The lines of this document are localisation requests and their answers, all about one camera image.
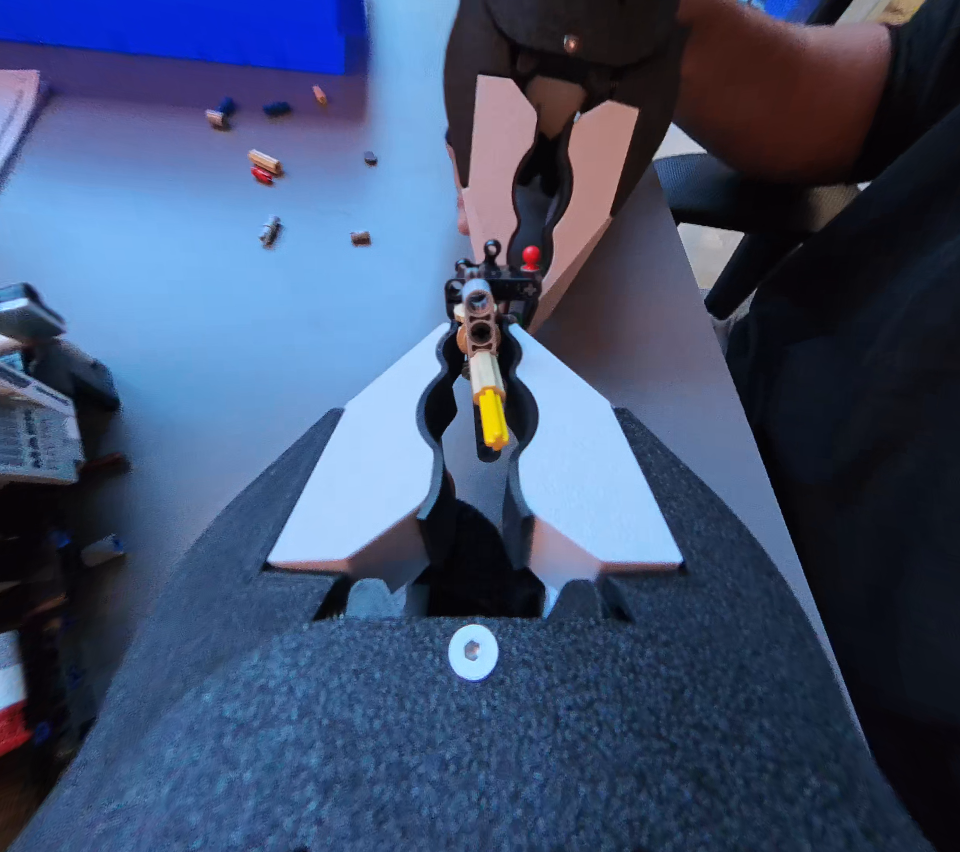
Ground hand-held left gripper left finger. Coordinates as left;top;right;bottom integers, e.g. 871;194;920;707
266;323;460;615

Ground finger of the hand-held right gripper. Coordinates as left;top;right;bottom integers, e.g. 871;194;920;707
459;74;543;262
528;98;640;332

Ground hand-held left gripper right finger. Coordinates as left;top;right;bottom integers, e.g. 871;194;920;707
501;326;687;618

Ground yellow lego axle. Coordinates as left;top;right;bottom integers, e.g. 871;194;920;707
472;387;513;453

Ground small black lego assembly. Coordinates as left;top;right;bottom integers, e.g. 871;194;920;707
446;239;546;463

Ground person's right forearm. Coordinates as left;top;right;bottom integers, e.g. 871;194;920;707
675;0;895;183

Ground scattered loose lego pieces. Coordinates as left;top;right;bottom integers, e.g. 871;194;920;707
204;83;378;249

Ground partly built lego truck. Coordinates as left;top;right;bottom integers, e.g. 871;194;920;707
0;282;132;756

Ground lego instruction booklet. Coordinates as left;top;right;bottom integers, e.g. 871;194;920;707
0;68;48;182

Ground person's right hand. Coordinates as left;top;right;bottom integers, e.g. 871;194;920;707
444;143;472;237

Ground black office chair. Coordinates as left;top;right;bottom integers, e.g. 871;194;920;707
652;151;864;322

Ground person's dark sweater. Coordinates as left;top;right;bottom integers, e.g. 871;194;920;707
705;0;960;852

